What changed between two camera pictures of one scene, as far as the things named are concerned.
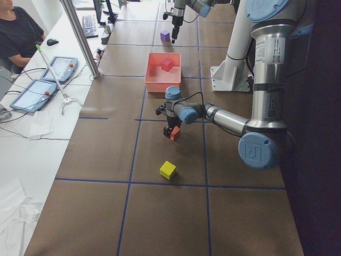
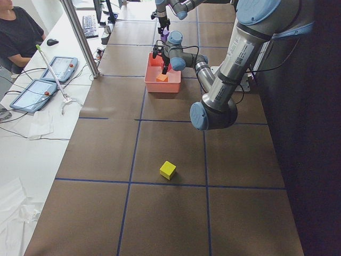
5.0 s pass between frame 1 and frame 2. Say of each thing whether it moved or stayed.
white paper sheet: stayed
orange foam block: moved
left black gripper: moved
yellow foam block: stayed
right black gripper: moved
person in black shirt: stayed
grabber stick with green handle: stayed
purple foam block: stayed
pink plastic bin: stayed
